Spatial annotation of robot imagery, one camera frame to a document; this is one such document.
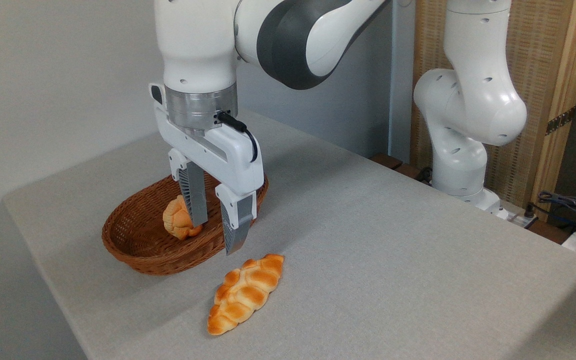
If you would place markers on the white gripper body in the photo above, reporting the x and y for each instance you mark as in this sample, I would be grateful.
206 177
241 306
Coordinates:
233 155

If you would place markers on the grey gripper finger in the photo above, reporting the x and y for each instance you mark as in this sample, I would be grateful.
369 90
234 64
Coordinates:
195 195
238 215

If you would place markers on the long braided bread loaf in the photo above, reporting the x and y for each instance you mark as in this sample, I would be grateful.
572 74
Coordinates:
243 295

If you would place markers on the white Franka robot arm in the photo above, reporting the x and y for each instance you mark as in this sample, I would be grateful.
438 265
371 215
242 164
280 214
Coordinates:
468 100

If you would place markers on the round orange bread bun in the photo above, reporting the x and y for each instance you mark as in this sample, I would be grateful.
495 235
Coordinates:
175 222

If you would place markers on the brown wicker oval basket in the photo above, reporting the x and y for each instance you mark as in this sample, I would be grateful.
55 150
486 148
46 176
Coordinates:
143 250

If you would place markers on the dark brown wooden ledge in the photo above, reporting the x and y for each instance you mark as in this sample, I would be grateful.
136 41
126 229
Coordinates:
393 164

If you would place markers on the wooden woven folding screen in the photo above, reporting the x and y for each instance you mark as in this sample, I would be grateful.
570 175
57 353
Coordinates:
538 60

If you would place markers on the dark metal screen hinge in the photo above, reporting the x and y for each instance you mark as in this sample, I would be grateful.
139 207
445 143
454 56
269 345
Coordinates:
560 121

